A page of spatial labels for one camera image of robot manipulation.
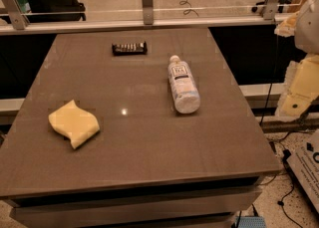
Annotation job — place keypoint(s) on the black rxbar chocolate bar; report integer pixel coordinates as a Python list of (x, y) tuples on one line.
[(130, 49)]

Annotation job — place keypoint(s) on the clear plastic water bottle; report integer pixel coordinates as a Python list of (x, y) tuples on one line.
[(183, 88)]

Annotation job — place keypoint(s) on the middle metal railing bracket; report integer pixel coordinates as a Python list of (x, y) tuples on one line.
[(148, 11)]

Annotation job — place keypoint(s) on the white printed floor board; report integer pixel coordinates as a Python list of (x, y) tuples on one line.
[(304, 162)]

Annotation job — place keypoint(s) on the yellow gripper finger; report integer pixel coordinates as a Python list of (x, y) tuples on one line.
[(301, 87), (287, 27)]

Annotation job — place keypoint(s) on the blue box on floor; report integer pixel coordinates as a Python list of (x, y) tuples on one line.
[(250, 222)]

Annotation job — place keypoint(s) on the yellow sponge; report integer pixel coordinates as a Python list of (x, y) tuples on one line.
[(74, 123)]

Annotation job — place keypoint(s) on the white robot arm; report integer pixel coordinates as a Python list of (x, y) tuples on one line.
[(306, 35)]

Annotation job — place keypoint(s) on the left metal railing bracket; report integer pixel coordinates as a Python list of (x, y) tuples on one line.
[(17, 18)]

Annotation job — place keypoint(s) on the grey cabinet drawer front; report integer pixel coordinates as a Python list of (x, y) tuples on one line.
[(213, 208)]

